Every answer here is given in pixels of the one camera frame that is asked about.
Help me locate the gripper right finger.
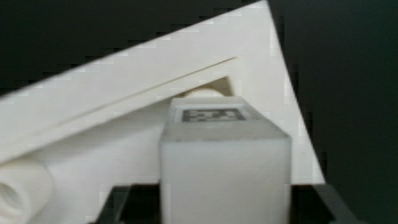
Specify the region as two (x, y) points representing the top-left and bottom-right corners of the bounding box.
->
(315, 184), (368, 224)

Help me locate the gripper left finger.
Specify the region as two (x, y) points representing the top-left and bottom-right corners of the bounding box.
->
(89, 186), (130, 224)

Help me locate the white square table top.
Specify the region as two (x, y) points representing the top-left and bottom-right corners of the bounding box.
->
(0, 1), (324, 224)

